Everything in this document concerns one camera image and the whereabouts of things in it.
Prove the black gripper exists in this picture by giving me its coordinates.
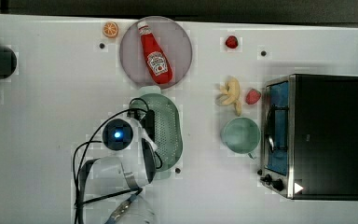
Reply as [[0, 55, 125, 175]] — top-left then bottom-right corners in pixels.
[[141, 110, 155, 140]]

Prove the mint green oval strainer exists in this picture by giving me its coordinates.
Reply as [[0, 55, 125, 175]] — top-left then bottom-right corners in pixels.
[[130, 86, 183, 180]]

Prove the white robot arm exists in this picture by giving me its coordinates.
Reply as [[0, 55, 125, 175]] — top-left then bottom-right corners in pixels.
[[74, 111, 158, 224]]

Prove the red ketchup bottle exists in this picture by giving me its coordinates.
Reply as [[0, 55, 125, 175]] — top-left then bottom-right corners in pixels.
[[137, 21, 173, 84]]

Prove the yellow banana peel toy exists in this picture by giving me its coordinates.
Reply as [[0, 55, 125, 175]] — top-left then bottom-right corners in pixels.
[[216, 77, 242, 116]]

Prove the grey round plate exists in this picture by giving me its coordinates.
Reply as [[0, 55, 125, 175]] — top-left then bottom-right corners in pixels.
[[119, 16, 192, 89]]

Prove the mint green cup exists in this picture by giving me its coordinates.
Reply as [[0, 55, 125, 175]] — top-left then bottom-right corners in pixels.
[[220, 117, 261, 160]]

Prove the orange slice toy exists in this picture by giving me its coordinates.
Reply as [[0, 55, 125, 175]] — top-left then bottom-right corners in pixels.
[[103, 21, 119, 38]]

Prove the pink strawberry toy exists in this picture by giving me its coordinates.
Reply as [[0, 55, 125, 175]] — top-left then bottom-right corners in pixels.
[[245, 89, 261, 105]]

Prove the red strawberry toy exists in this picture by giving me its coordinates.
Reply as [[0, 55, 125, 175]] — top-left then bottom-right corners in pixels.
[[225, 35, 239, 49]]

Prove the black toaster oven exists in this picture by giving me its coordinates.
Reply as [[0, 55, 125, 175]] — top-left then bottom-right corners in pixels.
[[258, 74, 358, 201]]

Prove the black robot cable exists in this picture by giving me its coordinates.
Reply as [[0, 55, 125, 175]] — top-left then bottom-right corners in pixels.
[[72, 97, 164, 224]]

